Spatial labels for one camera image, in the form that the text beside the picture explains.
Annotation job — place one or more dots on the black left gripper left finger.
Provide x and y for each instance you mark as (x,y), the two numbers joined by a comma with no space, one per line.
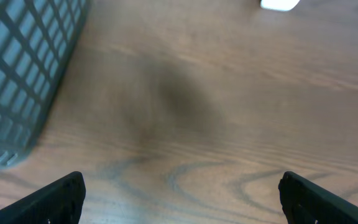
(60,202)

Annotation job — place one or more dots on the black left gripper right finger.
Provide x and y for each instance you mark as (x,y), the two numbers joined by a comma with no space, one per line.
(305,202)

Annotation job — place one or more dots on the grey plastic mesh basket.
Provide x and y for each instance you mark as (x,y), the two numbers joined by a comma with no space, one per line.
(37,39)

